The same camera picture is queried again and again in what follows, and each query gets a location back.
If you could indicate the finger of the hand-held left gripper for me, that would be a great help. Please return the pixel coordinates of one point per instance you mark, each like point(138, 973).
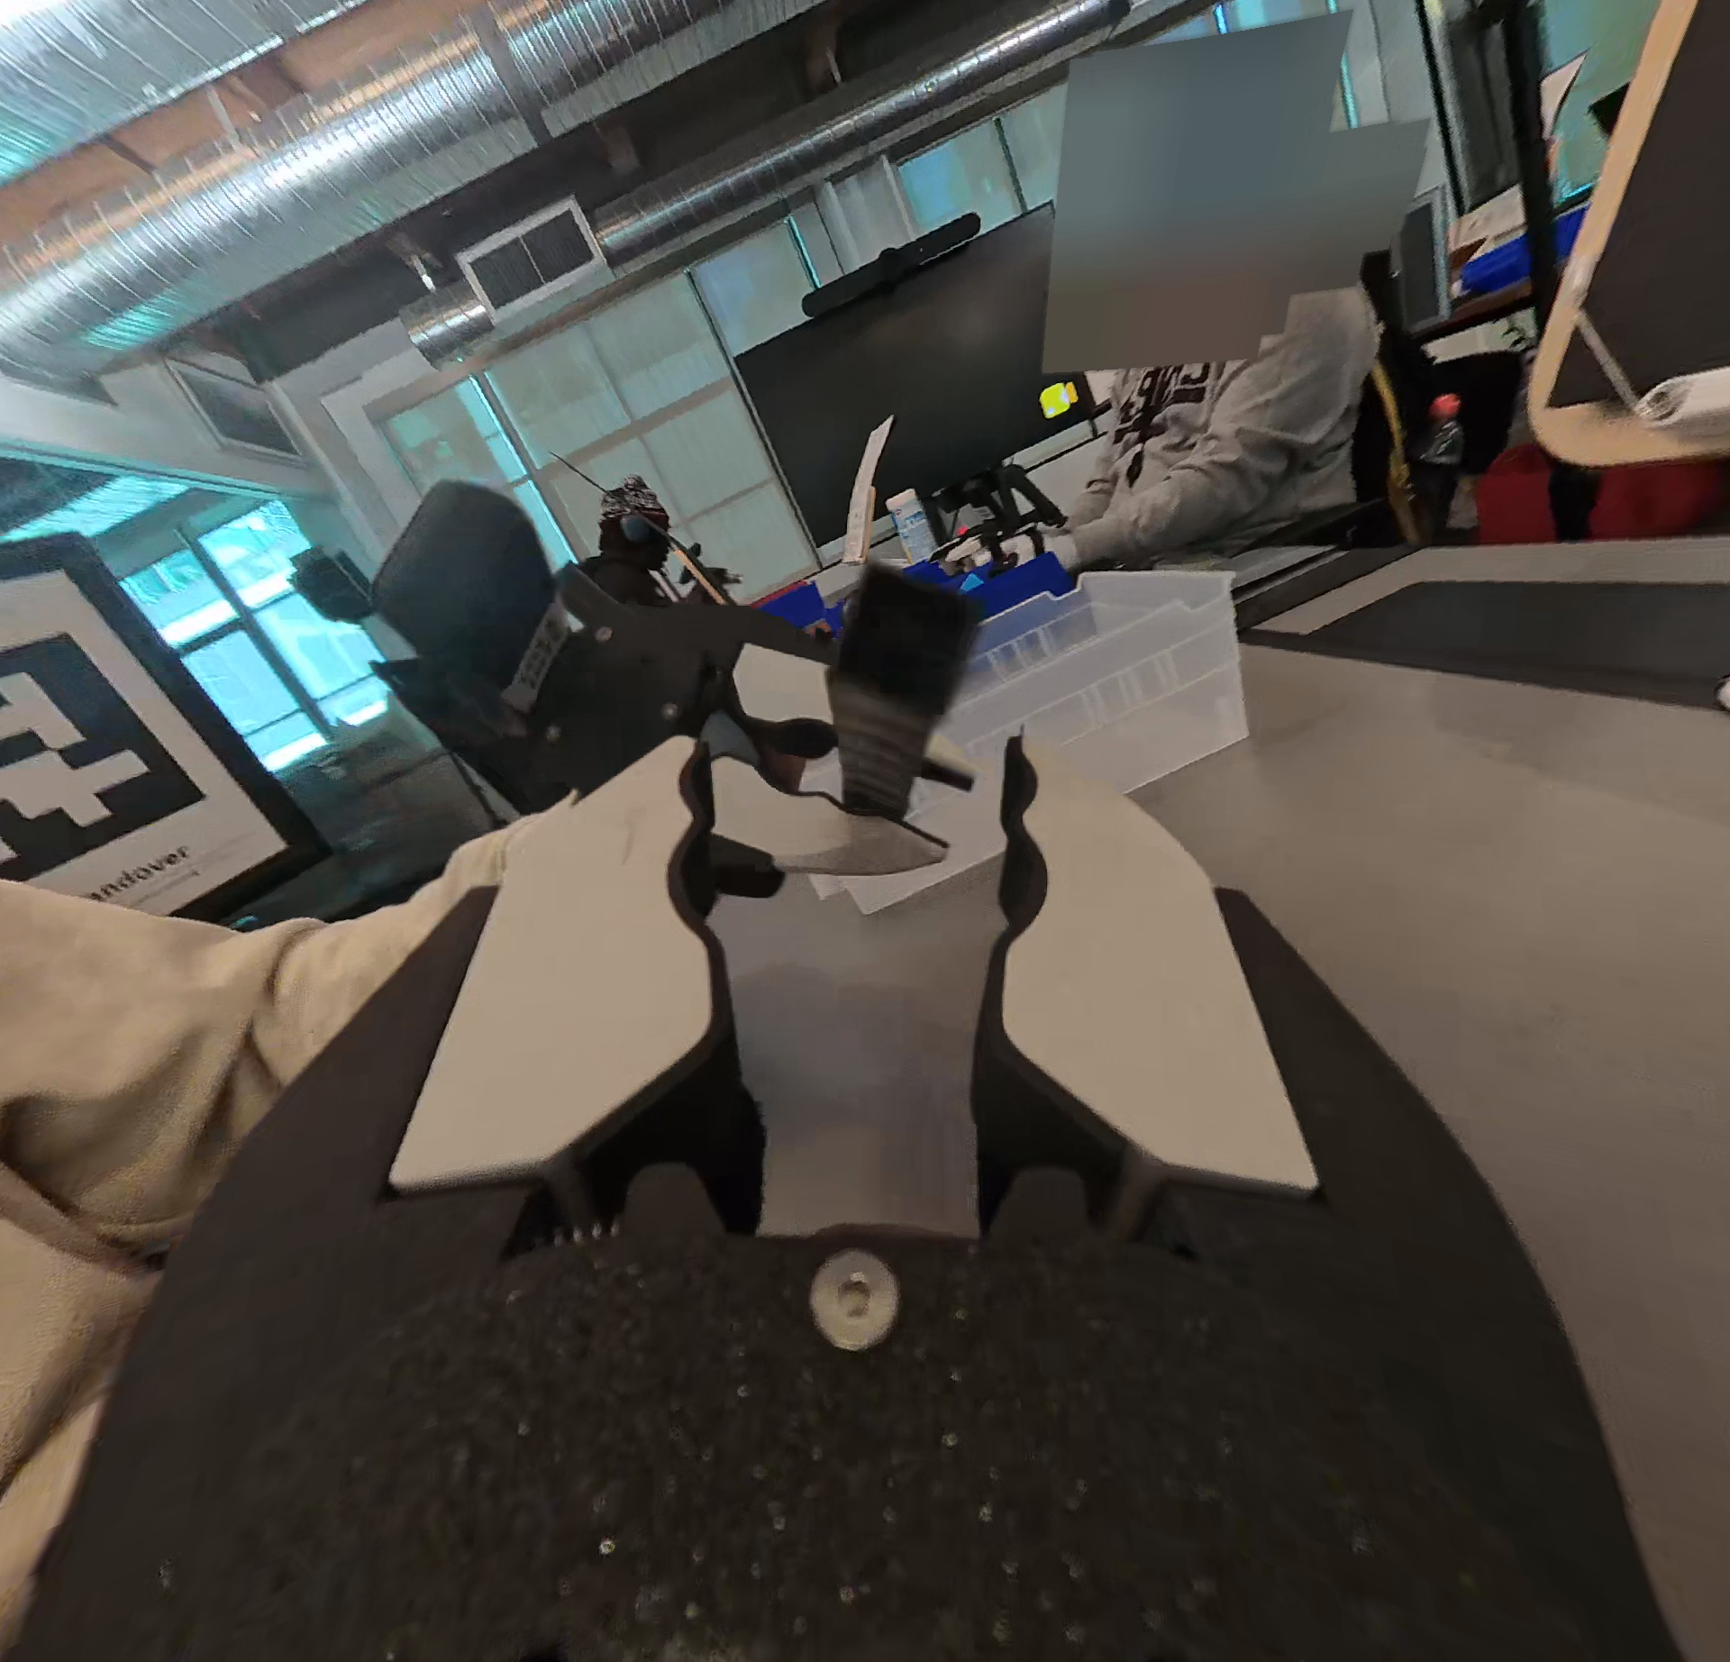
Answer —
point(784, 696)
point(852, 850)

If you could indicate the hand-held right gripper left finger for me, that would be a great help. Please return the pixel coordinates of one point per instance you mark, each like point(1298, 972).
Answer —
point(568, 999)

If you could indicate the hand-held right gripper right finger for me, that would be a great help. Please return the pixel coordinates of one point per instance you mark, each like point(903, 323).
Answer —
point(1148, 1013)

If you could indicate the black ribbed tool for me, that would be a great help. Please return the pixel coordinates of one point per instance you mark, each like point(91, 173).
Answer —
point(900, 647)

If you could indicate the blue storage bin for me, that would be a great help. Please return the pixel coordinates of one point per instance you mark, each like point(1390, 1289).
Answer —
point(1014, 583)

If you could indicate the clear plastic organizer box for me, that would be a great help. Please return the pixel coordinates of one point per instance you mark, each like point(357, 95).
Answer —
point(1108, 690)

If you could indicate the grey desk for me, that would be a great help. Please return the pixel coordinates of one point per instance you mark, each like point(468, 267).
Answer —
point(1419, 878)

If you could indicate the white canister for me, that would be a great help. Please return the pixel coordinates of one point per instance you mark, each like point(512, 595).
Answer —
point(908, 526)

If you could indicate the white sign board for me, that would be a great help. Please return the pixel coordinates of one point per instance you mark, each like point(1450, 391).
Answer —
point(865, 499)

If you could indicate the white air vent grille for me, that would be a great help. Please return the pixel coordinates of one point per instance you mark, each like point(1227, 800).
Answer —
point(531, 256)

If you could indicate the large black screen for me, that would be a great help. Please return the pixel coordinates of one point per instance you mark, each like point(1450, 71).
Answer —
point(921, 391)

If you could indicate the yellow sticker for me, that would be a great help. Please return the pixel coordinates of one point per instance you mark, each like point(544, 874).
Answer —
point(1065, 402)

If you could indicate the black video bar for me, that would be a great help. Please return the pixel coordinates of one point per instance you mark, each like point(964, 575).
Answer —
point(891, 262)

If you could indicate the dark bottle red cap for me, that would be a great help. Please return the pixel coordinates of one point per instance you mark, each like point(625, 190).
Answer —
point(1440, 459)

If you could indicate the red bag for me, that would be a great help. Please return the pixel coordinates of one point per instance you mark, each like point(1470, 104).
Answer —
point(1513, 499)

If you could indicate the wood-framed black panel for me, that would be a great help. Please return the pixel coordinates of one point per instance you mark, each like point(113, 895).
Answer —
point(1662, 203)

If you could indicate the wide silver ventilation duct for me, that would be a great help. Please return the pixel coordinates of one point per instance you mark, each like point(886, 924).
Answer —
point(136, 11)

